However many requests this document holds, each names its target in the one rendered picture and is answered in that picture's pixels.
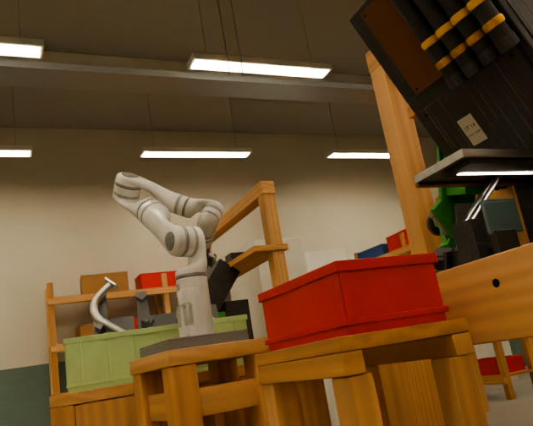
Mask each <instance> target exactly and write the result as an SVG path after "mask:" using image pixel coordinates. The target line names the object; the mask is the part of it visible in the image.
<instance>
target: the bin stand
mask: <svg viewBox="0 0 533 426"><path fill-rule="evenodd" d="M469 330H470V329H469V326H468V322H467V319H466V318H461V319H450V320H444V321H438V322H433V323H427V324H422V325H411V326H405V327H399V328H394V329H388V330H378V331H372V332H366V333H360V334H355V335H349V336H339V337H334V338H331V339H326V340H322V341H315V342H312V343H307V344H303V345H299V346H295V347H288V348H284V349H280V350H276V351H271V352H264V353H261V354H256V365H257V366H258V367H257V370H258V376H259V381H260V385H264V392H265V398H266V408H267V414H268V419H269V425H270V426H302V423H301V417H300V412H299V403H298V397H297V392H296V387H295V381H305V380H322V379H332V378H333V379H332V387H333V392H334V396H335V402H336V406H337V411H338V420H339V424H340V426H391V425H390V421H389V416H388V412H387V404H386V400H385V396H384V391H383V388H382V380H381V375H380V371H379V367H378V365H383V364H390V363H404V362H411V361H419V360H426V359H432V360H431V366H432V370H433V373H434V378H435V381H436V386H437V392H438V396H439V400H440V404H441V408H442V415H443V418H444V423H445V426H488V424H487V420H486V414H485V411H484V407H483V403H482V399H481V393H480V390H479V386H478V383H477V379H476V376H475V369H474V365H473V362H472V358H471V356H470V353H474V352H475V350H474V346H473V342H472V339H471V335H470V333H469V332H468V331H469ZM433 358H435V359H433Z"/></svg>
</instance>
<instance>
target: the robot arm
mask: <svg viewBox="0 0 533 426"><path fill-rule="evenodd" d="M142 188H143V189H144V190H146V191H147V192H149V193H150V194H151V195H153V196H154V197H155V199H154V198H144V199H140V200H139V197H140V190H141V189H142ZM113 199H114V201H115V202H117V203H118V204H119V205H121V206H122V207H124V208H125V209H126V210H128V211H129V212H130V213H131V214H133V215H134V216H135V217H136V218H137V219H138V220H139V221H140V222H141V223H142V224H143V225H144V226H145V227H146V228H147V229H149V230H150V231H151V232H152V233H153V235H154V236H155V237H156V238H157V239H158V240H159V241H160V243H161V244H162V246H163V247H164V248H165V249H166V250H167V251H168V252H169V253H170V254H171V255H172V256H175V257H188V264H187V265H186V266H185V267H184V268H181V269H179V270H177V271H176V272H175V279H176V286H177V294H178V301H179V306H178V307H177V308H176V309H177V317H178V324H179V337H186V336H198V335H205V334H212V333H215V331H214V325H213V318H212V306H211V300H210V294H209V287H208V281H207V274H206V269H207V268H208V267H209V266H210V267H211V268H212V267H213V266H214V265H215V263H216V258H217V255H216V254H210V248H211V246H212V242H213V239H214V236H215V233H216V230H217V225H218V223H219V222H220V220H221V218H222V216H223V213H224V208H223V206H222V205H221V204H220V203H219V202H217V201H216V200H212V199H192V198H190V197H187V196H184V195H182V194H176V193H174V192H172V191H170V190H168V189H166V188H163V187H161V186H159V185H158V184H155V183H153V182H151V181H149V180H147V179H145V178H143V177H140V176H138V175H135V174H133V173H130V172H120V173H118V174H117V176H116V179H115V184H114V188H113ZM170 212H172V213H174V214H176V215H179V216H183V217H186V218H191V217H192V216H193V215H195V214H196V213H198V212H201V214H200V216H199V218H198V221H197V227H187V226H175V225H174V224H172V223H171V222H170Z"/></svg>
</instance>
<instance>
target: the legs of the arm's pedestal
mask: <svg viewBox="0 0 533 426"><path fill-rule="evenodd" d="M243 359H244V365H245V375H246V379H242V380H240V379H239V371H238V365H237V360H236V359H231V360H225V361H220V362H215V363H209V364H208V371H209V378H210V384H209V385H201V386H199V383H198V376H197V369H196V364H195V363H191V364H185V365H179V366H173V367H169V368H165V369H162V370H160V371H154V372H149V373H143V374H136V375H133V380H134V388H135V405H136V414H137V423H138V426H204V423H203V417H205V416H209V415H212V414H214V417H215V424H216V426H246V424H245V413H244V408H246V407H250V410H251V416H252V422H253V426H270V425H269V419H268V414H267V404H266V398H265V392H264V385H260V381H259V376H258V370H257V367H258V366H257V365H256V354H252V355H248V356H244V357H243Z"/></svg>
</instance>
